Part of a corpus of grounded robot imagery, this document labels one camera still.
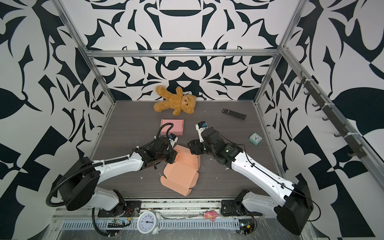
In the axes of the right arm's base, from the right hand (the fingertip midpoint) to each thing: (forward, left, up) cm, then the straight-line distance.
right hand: (193, 142), depth 76 cm
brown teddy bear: (+41, +12, -12) cm, 44 cm away
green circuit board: (-33, -25, -21) cm, 46 cm away
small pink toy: (-29, -8, -16) cm, 34 cm away
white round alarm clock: (-31, +20, -16) cm, 41 cm away
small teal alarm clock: (+13, -40, -19) cm, 47 cm away
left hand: (+2, +9, -12) cm, 15 cm away
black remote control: (+33, -32, -19) cm, 49 cm away
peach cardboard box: (-11, +7, -17) cm, 22 cm away
